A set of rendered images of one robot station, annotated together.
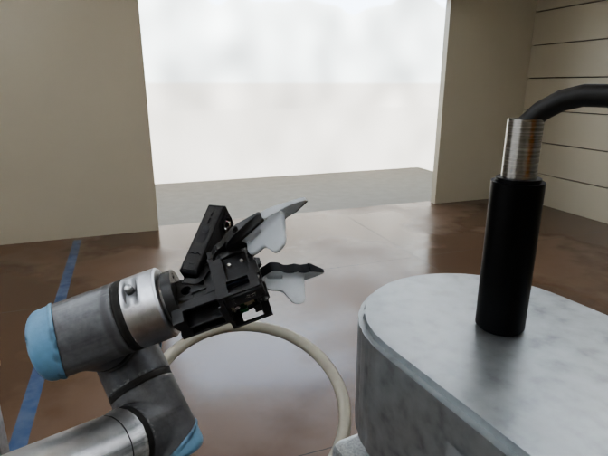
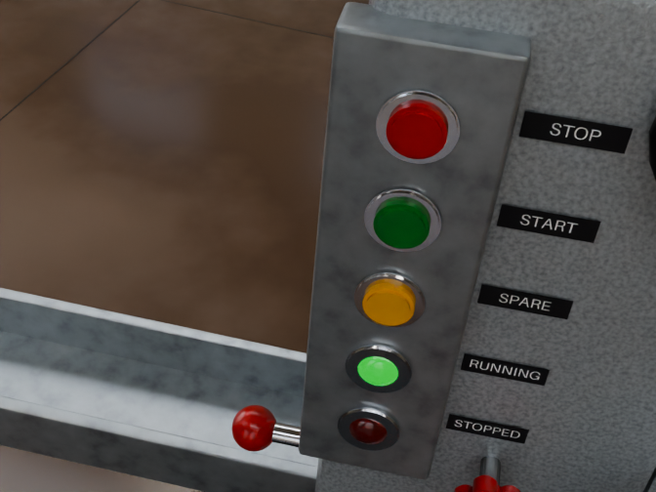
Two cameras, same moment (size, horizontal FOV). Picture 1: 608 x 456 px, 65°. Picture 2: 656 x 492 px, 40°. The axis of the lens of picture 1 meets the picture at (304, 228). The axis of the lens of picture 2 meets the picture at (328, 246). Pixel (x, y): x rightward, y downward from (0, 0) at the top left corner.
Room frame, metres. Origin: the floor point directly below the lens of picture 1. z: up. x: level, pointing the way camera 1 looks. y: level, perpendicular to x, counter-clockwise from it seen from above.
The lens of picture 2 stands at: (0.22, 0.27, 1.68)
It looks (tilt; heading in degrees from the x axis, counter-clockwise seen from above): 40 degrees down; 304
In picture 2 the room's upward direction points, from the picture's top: 6 degrees clockwise
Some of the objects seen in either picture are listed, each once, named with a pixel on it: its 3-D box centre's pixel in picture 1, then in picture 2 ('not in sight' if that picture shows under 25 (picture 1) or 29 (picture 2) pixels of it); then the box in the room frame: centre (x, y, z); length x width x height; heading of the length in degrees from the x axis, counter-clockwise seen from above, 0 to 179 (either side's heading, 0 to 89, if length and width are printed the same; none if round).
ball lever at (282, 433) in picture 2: not in sight; (285, 433); (0.45, -0.05, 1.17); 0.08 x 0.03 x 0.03; 27
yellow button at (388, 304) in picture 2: not in sight; (389, 302); (0.37, -0.02, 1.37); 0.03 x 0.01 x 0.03; 27
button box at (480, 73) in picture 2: not in sight; (393, 280); (0.38, -0.04, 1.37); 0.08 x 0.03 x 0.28; 27
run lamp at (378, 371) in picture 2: not in sight; (378, 367); (0.38, -0.02, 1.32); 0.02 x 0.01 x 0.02; 27
